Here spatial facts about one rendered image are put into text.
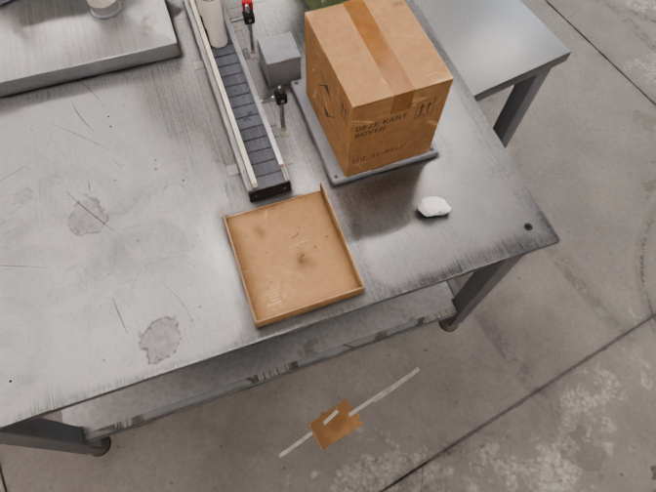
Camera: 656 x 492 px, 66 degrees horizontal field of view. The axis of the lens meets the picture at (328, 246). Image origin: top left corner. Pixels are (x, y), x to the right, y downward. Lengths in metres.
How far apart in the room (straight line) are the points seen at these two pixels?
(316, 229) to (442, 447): 1.06
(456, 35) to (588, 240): 1.16
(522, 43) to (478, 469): 1.44
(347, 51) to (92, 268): 0.78
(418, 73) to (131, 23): 0.90
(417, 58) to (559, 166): 1.53
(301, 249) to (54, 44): 0.94
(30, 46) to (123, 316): 0.86
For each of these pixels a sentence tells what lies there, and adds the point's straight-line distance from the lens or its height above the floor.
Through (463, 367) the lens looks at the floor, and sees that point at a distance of 2.07.
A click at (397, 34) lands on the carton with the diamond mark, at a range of 1.25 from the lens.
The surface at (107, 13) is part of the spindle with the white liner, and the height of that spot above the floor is 0.90.
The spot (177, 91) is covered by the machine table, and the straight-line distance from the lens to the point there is 1.56.
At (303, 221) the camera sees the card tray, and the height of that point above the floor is 0.83.
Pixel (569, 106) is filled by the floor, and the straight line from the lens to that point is 2.88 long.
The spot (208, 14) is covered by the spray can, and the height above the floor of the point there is 1.00.
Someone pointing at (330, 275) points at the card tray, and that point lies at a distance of 1.20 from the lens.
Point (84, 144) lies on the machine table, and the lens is 1.52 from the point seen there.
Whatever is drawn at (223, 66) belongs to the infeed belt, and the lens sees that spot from 1.52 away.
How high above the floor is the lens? 1.94
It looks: 65 degrees down
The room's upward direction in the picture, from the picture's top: 4 degrees clockwise
